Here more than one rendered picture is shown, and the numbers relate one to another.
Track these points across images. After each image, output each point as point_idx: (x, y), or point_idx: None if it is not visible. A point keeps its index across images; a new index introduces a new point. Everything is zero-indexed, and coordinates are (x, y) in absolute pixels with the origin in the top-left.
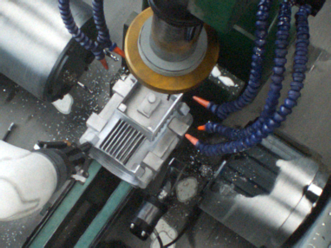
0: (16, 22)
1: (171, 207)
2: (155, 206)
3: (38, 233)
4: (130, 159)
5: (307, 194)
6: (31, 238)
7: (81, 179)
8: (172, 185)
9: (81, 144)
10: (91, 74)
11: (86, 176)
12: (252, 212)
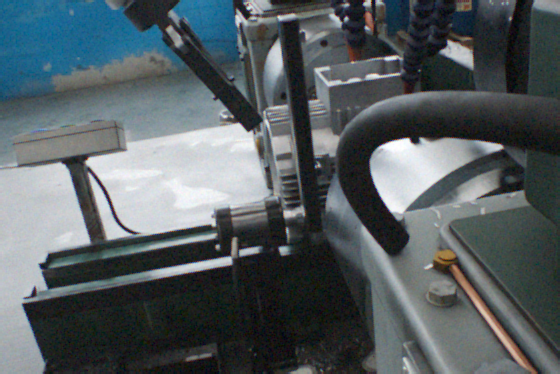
0: (302, 24)
1: (341, 366)
2: (264, 202)
3: (138, 243)
4: (282, 124)
5: (517, 166)
6: (123, 238)
7: (175, 41)
8: (294, 136)
9: (244, 95)
10: None
11: (182, 37)
12: (377, 183)
